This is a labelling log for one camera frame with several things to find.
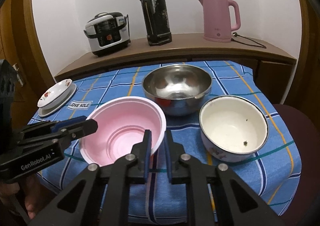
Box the red floral white plate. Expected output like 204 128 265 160
37 79 73 110

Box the pink plastic bowl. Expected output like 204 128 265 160
79 96 167 166

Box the white enamel bowl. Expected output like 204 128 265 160
199 95 269 163

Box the stainless steel bowl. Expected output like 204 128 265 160
142 64 213 117

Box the person's left hand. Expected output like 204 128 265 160
1 175 56 220

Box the plain grey flat plate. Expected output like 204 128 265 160
38 84 77 118

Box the brown wooden door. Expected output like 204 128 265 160
1 0 54 128

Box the white black rice cooker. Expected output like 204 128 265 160
84 12 131 57

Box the brown wooden sideboard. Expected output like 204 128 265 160
55 34 297 104

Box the black tall thermos flask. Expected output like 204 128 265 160
140 0 172 46

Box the pink electric kettle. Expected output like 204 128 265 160
199 0 241 42

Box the silver door handle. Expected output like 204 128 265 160
12 63 25 87

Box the black kettle cable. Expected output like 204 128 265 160
231 31 267 49

